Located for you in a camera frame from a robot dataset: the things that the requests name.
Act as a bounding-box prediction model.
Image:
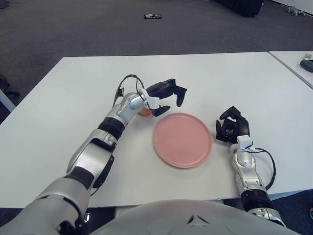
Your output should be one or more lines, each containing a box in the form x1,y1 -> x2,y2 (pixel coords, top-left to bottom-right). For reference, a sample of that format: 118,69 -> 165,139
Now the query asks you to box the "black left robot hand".
140,78 -> 188,118

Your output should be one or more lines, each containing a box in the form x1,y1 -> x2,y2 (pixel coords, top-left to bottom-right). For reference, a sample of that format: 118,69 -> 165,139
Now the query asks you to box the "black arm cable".
113,74 -> 145,110
251,147 -> 276,191

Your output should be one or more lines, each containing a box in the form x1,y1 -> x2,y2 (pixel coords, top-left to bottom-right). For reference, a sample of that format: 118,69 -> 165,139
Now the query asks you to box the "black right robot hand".
215,105 -> 252,150

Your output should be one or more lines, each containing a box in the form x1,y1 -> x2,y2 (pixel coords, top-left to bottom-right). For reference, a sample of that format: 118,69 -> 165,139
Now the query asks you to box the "silver robot torso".
90,199 -> 299,235

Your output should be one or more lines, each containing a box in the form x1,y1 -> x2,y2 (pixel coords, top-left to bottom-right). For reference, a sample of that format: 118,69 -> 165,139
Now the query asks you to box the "black box on floor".
212,0 -> 265,18

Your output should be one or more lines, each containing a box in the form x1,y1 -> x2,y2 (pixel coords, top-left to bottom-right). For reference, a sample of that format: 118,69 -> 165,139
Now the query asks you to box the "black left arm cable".
113,74 -> 145,110

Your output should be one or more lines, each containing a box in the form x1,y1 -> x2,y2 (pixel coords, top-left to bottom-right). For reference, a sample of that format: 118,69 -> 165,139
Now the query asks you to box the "grey toy figure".
286,6 -> 306,17

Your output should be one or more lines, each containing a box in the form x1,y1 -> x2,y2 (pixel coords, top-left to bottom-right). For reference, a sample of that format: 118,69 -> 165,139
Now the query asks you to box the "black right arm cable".
251,147 -> 276,191

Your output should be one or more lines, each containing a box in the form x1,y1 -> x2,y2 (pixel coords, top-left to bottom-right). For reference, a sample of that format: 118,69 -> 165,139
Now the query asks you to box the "dark chair base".
0,73 -> 21,98

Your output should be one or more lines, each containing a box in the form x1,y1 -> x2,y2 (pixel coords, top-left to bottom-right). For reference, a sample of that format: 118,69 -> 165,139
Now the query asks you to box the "dark grey handheld controller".
299,58 -> 313,73

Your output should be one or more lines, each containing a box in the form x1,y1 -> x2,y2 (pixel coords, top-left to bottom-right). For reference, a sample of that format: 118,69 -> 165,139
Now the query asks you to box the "pink round plate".
153,112 -> 213,169

